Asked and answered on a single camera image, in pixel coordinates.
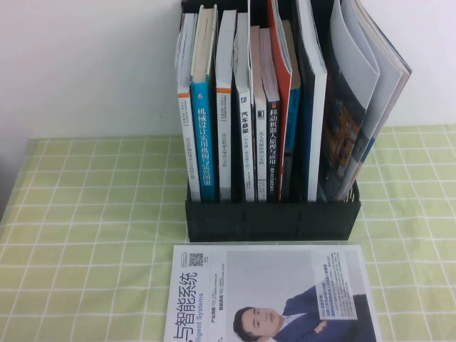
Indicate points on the white HEEC show catalogue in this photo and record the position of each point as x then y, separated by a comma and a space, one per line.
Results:
317, 124

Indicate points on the thick white orange-band book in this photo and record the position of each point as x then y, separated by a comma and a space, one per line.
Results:
223, 142

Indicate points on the white car suspension book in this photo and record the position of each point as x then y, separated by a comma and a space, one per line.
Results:
246, 142

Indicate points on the blue spine mechanical design book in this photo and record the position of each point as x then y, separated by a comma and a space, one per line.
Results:
203, 142

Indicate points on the white driverless driving book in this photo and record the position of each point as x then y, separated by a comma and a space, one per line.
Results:
261, 149

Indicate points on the black spine mobile robot book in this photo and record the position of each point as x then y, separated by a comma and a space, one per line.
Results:
273, 149

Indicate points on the thin white orange-band book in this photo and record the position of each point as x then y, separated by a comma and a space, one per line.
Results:
187, 124

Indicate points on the black plastic book holder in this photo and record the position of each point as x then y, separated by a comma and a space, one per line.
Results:
270, 221

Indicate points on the blue spine DTC book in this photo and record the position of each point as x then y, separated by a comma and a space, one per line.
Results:
294, 107

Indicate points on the thin red cover book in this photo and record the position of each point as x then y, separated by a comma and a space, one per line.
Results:
285, 92

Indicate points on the grey book orange band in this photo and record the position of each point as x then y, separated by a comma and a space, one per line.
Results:
399, 89

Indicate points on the thin white pink booklet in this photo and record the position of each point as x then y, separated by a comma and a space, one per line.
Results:
251, 53

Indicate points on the white intelligent systems magazine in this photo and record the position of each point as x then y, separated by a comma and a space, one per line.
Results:
270, 285

